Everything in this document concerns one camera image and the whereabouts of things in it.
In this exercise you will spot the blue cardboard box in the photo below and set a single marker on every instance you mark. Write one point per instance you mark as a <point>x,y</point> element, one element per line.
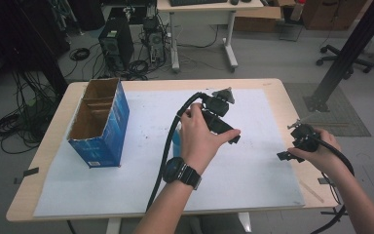
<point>110,130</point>

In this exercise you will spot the blue plastic bottle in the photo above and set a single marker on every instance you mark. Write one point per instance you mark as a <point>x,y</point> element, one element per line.
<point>176,143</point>

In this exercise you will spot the person's left hand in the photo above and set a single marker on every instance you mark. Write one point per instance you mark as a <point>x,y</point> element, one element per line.
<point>198,143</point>

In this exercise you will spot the open grey computer case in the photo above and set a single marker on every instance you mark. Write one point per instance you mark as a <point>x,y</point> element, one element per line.
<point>155,42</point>

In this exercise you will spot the black office chair base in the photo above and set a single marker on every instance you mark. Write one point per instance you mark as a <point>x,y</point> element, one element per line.
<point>344,60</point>

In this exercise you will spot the black metal stand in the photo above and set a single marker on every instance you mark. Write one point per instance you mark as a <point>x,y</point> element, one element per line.
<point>347,55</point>

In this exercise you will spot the black computer tower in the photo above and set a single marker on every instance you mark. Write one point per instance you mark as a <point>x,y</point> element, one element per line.
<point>117,45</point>

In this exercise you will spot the brown cardboard box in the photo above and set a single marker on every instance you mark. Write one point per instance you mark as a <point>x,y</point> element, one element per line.
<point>256,19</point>

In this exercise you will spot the grey floor mat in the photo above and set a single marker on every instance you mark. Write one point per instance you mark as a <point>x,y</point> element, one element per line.
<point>344,120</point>

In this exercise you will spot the black wrist watch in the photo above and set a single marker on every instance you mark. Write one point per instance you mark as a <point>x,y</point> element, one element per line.
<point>178,171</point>

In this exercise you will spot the black tape strip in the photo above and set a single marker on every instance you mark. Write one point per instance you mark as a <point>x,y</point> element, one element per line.
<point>30,171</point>

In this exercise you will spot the brown cabinet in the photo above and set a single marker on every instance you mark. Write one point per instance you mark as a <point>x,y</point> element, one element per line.
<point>331,14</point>

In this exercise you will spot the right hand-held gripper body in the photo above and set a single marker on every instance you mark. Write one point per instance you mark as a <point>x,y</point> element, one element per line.
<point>303,138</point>

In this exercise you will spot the white table mat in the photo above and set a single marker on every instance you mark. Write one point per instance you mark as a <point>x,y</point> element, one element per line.
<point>240,182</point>

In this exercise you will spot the person's right hand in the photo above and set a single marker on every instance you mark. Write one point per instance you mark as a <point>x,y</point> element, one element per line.
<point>328,156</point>

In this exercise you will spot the black keyboard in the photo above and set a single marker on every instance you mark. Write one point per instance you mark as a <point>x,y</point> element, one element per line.
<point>198,2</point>

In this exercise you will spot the white desk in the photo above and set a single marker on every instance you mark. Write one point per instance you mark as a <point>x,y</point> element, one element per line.
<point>204,14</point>

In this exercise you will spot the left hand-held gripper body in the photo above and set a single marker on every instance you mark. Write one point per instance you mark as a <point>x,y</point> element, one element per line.
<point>216,106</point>

